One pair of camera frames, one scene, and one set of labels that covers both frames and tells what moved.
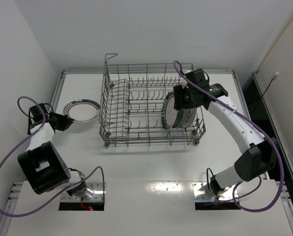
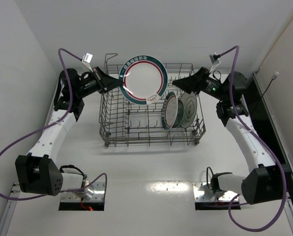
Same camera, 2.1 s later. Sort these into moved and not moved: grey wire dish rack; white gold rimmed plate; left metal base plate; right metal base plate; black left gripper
Moved: black left gripper
Not moved: white gold rimmed plate; left metal base plate; right metal base plate; grey wire dish rack
